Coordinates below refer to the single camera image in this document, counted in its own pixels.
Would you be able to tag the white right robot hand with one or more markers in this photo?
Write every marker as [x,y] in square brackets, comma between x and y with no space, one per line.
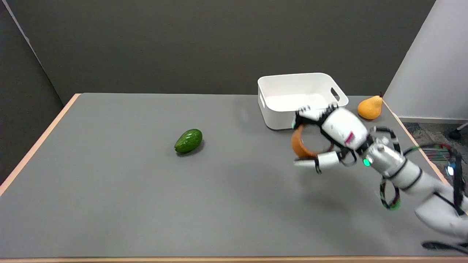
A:
[342,129]

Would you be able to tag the yellow tape roll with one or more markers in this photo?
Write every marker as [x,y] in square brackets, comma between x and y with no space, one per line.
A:
[299,145]

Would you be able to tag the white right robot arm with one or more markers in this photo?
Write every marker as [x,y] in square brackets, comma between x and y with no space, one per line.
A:
[416,179]

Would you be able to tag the white plastic box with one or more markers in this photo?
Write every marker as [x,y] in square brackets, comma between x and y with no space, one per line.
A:
[292,98]

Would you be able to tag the yellow pear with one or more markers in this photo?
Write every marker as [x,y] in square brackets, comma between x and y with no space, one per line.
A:
[370,107]

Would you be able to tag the black chair caster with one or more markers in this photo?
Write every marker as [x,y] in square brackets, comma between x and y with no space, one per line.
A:
[456,133]

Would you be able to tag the green avocado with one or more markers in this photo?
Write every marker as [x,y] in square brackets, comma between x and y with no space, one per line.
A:
[188,140]

